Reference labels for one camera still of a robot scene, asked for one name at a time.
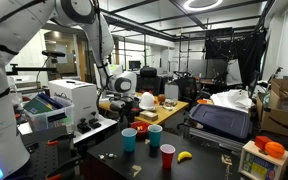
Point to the orange bowl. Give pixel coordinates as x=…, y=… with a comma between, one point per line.
x=202, y=101

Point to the black toggle device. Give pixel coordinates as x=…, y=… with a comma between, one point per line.
x=94, y=122
x=83, y=126

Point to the clear plastic storage bin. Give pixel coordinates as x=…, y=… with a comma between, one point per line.
x=40, y=120

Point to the blue storage bin lid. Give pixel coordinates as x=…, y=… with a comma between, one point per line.
x=221, y=120

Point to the crumpled clear plastic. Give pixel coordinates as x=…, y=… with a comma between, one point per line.
x=169, y=104

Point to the black box red label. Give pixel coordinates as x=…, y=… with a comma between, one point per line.
x=139, y=112

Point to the black wrist rest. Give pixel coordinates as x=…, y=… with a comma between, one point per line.
x=114, y=107

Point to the large cardboard scrap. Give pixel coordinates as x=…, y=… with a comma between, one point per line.
x=136, y=170

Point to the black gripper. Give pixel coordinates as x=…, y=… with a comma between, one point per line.
x=126, y=106

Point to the black orange clamp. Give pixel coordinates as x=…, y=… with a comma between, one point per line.
x=64, y=168
x=59, y=140

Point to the green book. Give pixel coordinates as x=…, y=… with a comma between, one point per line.
x=37, y=106

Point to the white side table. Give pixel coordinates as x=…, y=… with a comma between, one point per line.
x=97, y=132

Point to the white board panel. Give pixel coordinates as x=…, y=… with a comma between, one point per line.
x=234, y=71

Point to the small wrapped candy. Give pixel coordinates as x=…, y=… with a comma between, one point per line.
x=101, y=156
x=111, y=155

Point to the orange toy ball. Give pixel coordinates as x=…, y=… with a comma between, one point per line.
x=274, y=149

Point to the small tan cardboard box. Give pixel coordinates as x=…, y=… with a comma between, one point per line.
x=148, y=116

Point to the dark desktop monitor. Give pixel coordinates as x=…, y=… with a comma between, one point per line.
x=134, y=65

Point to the brown ball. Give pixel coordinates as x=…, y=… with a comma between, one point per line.
x=161, y=98

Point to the red toy block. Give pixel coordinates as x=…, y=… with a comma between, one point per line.
x=261, y=141

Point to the large white box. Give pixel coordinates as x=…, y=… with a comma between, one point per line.
x=77, y=100

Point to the black mesh office chair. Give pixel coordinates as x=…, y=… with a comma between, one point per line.
x=187, y=90

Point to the black perforated breadboard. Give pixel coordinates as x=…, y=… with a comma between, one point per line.
x=40, y=160

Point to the white plush chicken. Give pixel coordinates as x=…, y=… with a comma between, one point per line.
x=147, y=101

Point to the small cardboard scrap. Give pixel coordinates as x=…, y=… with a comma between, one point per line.
x=147, y=141

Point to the blue plastic cup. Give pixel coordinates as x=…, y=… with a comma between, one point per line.
x=155, y=137
x=129, y=141

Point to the black mounted camera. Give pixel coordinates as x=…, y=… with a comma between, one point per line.
x=53, y=53

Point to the white paper pile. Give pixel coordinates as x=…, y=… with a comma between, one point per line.
x=232, y=99

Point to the wooden door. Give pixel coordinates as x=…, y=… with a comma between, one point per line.
x=81, y=60

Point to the blue binder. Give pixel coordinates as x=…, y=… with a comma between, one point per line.
x=50, y=100

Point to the wooden toy box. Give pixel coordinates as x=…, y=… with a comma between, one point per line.
x=260, y=165

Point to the open cardboard box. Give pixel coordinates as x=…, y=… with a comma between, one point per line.
x=282, y=116

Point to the red bowl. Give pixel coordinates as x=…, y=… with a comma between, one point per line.
x=142, y=130

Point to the black curtain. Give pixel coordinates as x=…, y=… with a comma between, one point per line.
x=244, y=50

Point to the yellow toy banana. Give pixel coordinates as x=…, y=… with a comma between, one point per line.
x=184, y=156

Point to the red plastic cup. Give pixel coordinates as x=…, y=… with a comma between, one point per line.
x=167, y=158

